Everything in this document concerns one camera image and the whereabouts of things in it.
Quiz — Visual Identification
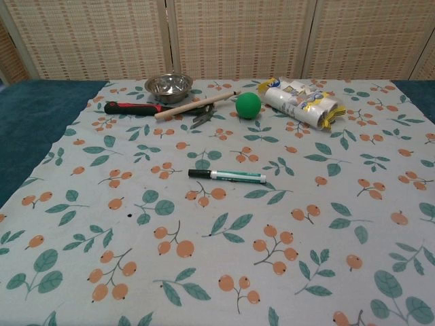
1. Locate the floral orange berry tablecloth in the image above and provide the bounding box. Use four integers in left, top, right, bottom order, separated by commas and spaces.
0, 79, 435, 326

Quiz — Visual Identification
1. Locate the wooden stick with dark tip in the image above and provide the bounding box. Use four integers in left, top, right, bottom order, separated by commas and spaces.
154, 90, 241, 121

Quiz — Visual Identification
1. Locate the green ball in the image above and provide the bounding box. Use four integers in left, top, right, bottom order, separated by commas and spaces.
235, 91, 262, 121

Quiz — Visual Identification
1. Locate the red black handled claw tool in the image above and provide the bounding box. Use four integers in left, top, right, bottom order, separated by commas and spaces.
103, 101, 219, 129

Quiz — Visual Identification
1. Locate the stainless steel bowl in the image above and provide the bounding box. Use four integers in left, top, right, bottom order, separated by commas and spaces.
144, 73, 192, 104

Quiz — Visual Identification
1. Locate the snack bag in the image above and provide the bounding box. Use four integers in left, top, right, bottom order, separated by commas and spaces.
257, 77, 347, 132

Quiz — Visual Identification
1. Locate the woven bamboo folding screen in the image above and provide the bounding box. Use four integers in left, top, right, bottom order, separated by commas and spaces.
0, 0, 435, 85

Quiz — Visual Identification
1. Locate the white green marker body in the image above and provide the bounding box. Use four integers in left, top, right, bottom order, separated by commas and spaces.
209, 169, 267, 185

